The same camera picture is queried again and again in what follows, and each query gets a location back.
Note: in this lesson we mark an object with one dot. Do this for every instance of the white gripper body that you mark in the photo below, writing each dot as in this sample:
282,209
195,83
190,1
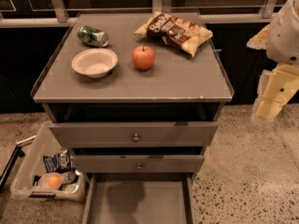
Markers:
284,37

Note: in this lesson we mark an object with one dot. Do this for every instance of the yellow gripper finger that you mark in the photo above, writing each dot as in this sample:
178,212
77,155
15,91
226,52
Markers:
259,40
275,89

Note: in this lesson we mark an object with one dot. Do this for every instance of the red apple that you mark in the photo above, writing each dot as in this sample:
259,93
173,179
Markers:
143,57

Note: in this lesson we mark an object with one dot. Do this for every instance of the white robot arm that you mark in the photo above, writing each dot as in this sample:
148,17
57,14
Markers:
280,40

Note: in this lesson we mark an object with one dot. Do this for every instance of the grey drawer cabinet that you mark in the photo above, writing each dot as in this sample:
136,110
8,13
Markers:
174,77

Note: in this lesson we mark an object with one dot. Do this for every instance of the grey bottom drawer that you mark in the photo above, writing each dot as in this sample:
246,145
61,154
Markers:
139,199

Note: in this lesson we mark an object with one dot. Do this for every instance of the grey drawer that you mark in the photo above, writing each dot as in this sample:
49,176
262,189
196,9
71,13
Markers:
148,162
139,199
134,134

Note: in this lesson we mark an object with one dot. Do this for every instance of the grey top drawer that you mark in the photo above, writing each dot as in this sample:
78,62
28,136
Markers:
134,134

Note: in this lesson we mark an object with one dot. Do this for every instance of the grey middle drawer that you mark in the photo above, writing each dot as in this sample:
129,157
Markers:
148,162

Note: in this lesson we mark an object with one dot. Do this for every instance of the brown yellow chip bag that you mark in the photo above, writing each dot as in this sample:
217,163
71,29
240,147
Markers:
175,31

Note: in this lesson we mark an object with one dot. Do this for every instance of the white paper bowl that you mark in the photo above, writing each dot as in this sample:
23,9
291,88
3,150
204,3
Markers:
95,63

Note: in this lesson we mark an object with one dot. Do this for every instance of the green soda can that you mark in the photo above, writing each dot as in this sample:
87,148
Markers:
92,36

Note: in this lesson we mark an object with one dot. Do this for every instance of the blue snack bag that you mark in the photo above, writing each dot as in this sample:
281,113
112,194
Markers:
58,163

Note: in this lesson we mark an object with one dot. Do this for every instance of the clear plastic bin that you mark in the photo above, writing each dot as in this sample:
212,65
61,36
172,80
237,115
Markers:
25,184

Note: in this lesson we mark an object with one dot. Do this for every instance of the orange fruit cup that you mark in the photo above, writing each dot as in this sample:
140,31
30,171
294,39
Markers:
50,181

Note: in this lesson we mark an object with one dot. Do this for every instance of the black bin lid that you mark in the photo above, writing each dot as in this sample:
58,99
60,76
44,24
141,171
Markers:
16,153

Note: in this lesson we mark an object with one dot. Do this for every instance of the metal railing frame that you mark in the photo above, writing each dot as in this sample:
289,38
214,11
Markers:
38,13

